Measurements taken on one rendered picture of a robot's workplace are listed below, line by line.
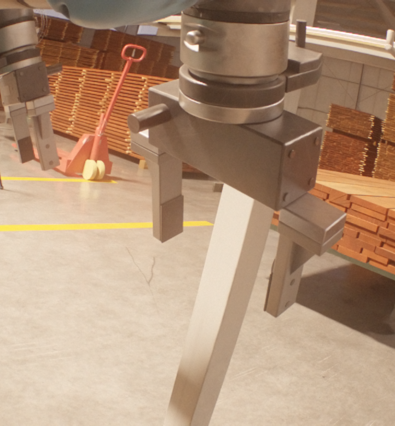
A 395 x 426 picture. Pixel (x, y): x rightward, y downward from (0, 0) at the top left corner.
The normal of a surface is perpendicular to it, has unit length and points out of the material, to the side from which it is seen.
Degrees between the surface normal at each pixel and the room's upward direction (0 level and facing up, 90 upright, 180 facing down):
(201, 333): 90
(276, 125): 25
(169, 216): 98
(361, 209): 90
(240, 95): 111
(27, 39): 77
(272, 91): 99
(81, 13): 120
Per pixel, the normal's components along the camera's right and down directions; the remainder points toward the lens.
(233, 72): -0.08, 0.55
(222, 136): -0.72, 0.37
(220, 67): -0.29, 0.53
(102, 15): -0.31, 0.80
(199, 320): -0.68, 0.00
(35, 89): 0.56, 0.16
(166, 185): 0.69, 0.42
